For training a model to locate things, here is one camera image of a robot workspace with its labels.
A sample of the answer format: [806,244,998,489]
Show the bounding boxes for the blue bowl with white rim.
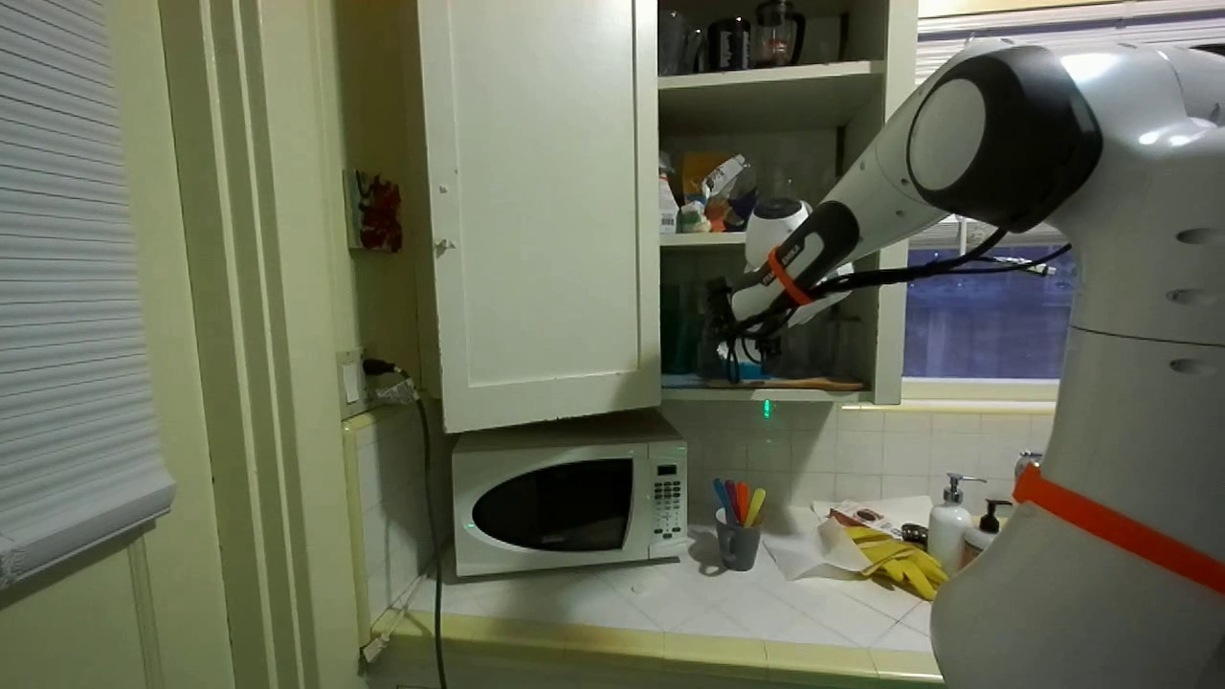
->
[715,355,766,387]

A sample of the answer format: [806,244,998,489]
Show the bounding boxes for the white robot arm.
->
[713,45,1225,689]

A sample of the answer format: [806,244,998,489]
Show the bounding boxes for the white microwave oven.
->
[452,434,689,580]

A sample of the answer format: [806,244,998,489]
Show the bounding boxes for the grey mug with utensils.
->
[713,480,766,571]

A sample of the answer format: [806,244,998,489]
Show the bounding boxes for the open white cabinet door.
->
[419,0,657,434]

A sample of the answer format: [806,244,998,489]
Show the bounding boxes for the yellow rubber gloves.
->
[831,516,951,600]

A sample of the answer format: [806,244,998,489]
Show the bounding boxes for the white soap dispenser bottle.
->
[928,474,974,571]

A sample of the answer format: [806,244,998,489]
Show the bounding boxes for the small dark pump bottle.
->
[961,498,1013,568]

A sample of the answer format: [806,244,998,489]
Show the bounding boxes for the white window blind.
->
[0,0,174,590]

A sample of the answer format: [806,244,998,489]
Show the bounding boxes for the black power cable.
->
[380,374,452,689]

